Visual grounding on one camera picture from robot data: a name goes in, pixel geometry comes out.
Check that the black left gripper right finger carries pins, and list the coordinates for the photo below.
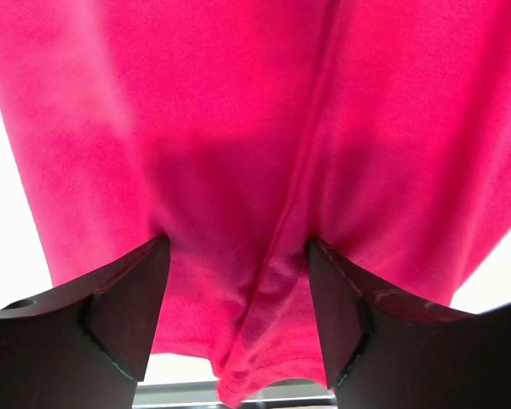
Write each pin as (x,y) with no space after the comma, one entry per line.
(384,347)

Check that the magenta t shirt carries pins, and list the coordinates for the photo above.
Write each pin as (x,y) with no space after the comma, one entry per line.
(243,128)

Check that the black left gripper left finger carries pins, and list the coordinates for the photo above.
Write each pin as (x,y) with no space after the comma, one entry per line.
(85,344)

